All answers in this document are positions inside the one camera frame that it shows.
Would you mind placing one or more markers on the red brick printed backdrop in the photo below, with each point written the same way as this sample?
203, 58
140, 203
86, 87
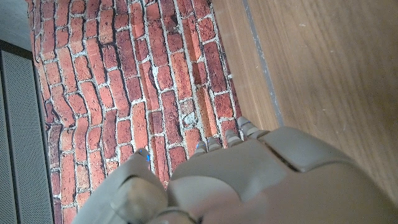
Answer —
124, 77

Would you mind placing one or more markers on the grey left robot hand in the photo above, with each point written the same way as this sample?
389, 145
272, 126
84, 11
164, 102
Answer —
248, 180

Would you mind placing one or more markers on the grey perforated panel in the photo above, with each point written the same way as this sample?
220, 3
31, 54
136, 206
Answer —
21, 140

